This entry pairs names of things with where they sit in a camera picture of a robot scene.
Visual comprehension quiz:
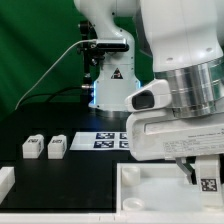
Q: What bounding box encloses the black cable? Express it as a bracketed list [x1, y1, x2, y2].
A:
[19, 85, 84, 107]

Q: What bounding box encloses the white marker sheet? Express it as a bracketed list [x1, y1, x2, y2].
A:
[70, 132, 129, 151]

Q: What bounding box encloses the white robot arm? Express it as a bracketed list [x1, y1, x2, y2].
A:
[74, 0, 224, 161]

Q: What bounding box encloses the black camera stand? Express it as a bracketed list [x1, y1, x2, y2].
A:
[77, 20, 97, 103]

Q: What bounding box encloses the white left obstacle block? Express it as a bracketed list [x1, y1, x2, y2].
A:
[0, 167, 15, 204]

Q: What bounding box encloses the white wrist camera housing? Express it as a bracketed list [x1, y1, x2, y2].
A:
[125, 79, 172, 112]

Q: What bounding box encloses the white cable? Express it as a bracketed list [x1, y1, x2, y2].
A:
[14, 39, 98, 111]

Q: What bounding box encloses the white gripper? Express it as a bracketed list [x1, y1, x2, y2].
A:
[126, 110, 224, 185]

